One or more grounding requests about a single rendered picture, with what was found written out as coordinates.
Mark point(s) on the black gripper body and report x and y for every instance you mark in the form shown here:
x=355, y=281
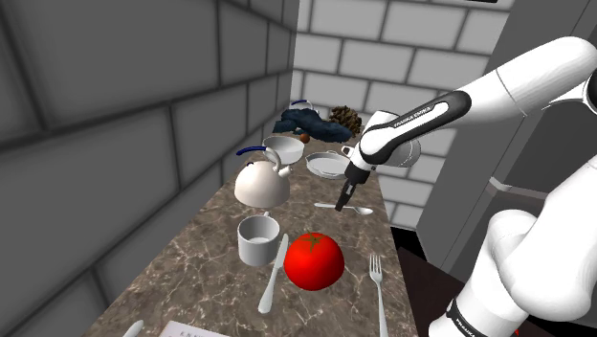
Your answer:
x=356, y=176

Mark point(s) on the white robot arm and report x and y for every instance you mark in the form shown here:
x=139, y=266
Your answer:
x=522, y=79

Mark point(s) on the white frying pan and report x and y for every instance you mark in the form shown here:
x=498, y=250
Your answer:
x=326, y=165

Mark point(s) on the silver spoon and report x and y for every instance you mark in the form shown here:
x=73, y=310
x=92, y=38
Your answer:
x=361, y=210

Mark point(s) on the brown pine cone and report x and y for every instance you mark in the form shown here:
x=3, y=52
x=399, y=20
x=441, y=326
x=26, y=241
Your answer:
x=346, y=119

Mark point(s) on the small brown ball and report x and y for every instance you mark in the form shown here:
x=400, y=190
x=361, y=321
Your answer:
x=304, y=138

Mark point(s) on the white saucepan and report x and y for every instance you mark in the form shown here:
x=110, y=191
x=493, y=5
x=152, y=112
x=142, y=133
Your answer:
x=289, y=151

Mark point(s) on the red tomato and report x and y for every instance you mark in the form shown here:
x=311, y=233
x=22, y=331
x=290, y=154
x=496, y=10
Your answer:
x=313, y=263

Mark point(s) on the grey refrigerator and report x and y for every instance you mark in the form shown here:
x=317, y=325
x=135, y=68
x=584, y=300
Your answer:
x=466, y=186

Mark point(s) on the silver fork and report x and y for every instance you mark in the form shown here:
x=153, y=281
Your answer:
x=378, y=289

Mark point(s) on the white mug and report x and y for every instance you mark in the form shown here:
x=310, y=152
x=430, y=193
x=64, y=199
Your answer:
x=256, y=247

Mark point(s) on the dark robot stand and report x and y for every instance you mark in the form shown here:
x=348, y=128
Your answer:
x=422, y=289

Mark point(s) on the silver table knife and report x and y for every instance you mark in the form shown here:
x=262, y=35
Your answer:
x=273, y=280

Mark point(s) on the white printed paper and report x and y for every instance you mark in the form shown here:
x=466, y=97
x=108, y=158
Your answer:
x=191, y=330

